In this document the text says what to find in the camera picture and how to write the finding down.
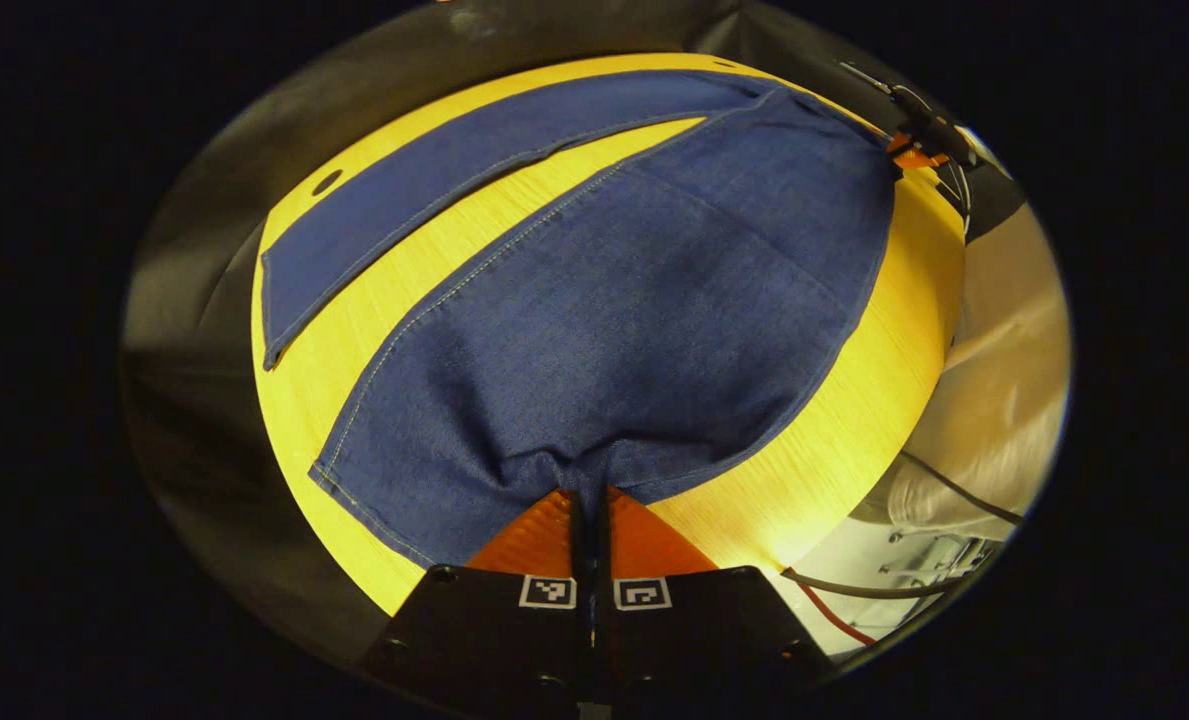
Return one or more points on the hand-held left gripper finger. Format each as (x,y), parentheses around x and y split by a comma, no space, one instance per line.
(578,550)
(602,550)

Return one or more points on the black backdrop cloth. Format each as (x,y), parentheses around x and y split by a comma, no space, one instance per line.
(194,400)

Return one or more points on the white fabric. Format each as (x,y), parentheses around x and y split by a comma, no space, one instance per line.
(1004,400)

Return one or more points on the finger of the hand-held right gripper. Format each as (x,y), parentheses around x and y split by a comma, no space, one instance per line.
(916,158)

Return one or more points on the blue denim jeans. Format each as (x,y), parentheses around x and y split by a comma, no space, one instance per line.
(634,320)

